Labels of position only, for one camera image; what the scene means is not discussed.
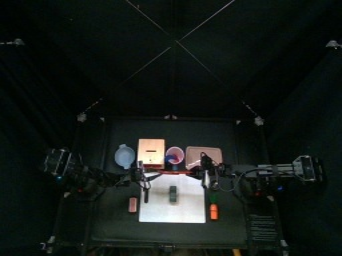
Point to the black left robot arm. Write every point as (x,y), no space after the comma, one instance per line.
(67,163)

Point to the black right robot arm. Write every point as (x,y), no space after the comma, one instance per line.
(285,170)

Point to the toy sushi roll green centre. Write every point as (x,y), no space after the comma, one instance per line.
(172,195)

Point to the toy salmon nigiri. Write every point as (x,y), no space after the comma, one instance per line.
(132,205)

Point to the small teal toy piece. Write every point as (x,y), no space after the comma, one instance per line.
(175,167)

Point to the pink-brown plastic tray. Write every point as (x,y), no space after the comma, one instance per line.
(194,155)

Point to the grey-blue toy pot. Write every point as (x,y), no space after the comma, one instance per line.
(124,156)

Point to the blue toy utensil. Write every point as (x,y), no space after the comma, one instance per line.
(170,160)

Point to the red plastic cup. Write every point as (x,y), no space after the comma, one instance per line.
(175,151)

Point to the tan wooden block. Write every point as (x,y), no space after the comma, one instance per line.
(150,150)

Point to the white cutting board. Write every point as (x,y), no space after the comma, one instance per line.
(174,213)

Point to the small orange object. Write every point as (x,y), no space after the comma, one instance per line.
(236,252)

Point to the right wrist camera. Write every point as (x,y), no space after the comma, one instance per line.
(206,161)

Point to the silver frame clamp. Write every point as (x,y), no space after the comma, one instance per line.
(258,120)
(170,117)
(333,43)
(81,117)
(17,42)

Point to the white table corner bracket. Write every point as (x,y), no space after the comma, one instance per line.
(49,239)
(283,243)

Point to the vertical metal frame pole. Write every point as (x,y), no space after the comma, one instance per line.
(174,83)

